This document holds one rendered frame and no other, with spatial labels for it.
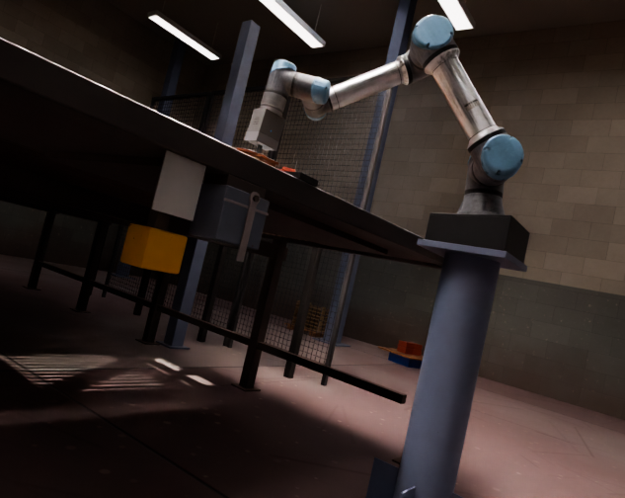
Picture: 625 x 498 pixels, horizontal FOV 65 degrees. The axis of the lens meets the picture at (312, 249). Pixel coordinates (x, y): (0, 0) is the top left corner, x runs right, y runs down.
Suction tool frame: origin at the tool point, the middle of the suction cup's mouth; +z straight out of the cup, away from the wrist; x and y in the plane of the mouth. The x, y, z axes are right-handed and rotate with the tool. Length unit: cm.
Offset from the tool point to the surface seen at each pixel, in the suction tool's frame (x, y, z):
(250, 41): -186, -96, -116
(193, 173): 34, 38, 15
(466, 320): 57, -49, 29
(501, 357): -114, -495, 62
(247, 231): 35.9, 21.8, 23.4
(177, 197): 34, 40, 21
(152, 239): 38, 44, 31
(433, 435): 57, -49, 63
